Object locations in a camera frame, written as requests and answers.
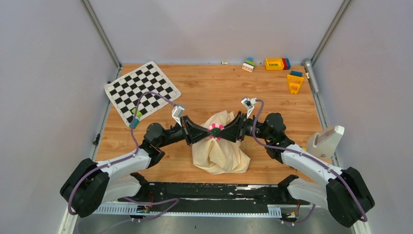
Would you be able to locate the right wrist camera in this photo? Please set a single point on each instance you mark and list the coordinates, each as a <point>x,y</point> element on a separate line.
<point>249,104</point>

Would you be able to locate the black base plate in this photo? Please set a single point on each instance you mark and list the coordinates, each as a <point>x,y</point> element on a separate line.
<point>215,197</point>

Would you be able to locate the pink flower brooch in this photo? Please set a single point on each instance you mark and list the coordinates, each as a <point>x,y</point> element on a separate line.
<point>215,130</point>

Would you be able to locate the grey metal cylinder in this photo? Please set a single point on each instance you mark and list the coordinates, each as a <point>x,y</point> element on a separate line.
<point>311,75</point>

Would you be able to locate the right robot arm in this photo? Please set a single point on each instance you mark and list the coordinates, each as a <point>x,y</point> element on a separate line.
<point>343,192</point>

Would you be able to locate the teal block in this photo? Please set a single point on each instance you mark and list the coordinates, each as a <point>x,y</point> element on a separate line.
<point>133,124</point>

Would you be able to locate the black white chessboard mat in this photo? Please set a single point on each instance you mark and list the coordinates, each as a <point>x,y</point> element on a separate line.
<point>125,91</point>

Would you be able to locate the yellow toy frame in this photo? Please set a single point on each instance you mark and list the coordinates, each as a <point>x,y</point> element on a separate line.
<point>294,83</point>

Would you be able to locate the blue toy brick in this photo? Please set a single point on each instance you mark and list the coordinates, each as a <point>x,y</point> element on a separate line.
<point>296,73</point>

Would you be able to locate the green blue brick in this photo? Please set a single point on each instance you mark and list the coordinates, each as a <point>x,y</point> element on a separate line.
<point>250,61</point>

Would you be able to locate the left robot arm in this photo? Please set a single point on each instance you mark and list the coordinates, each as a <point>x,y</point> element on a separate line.
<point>94,183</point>

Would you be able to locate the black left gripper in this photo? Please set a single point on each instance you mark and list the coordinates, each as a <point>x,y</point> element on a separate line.
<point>195,132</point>

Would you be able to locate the lime green block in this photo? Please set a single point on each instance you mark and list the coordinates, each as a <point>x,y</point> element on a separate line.
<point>137,113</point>

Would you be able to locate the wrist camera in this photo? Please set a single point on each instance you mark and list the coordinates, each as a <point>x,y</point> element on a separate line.
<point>249,104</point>
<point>177,112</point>

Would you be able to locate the red blue brick stack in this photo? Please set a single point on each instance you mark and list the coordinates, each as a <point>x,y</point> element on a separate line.
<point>286,64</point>

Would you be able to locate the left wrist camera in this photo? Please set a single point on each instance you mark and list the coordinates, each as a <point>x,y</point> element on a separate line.
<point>177,112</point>

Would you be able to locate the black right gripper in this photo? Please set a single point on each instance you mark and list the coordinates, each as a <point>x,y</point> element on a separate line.
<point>231,131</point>

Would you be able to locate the white toy brick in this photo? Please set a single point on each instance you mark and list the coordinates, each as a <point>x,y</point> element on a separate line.
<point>248,67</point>

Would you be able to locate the cream yellow garment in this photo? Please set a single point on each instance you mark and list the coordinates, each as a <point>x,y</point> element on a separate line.
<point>219,156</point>

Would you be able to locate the yellow toy bin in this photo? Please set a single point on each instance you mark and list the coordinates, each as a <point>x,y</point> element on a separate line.
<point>274,64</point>

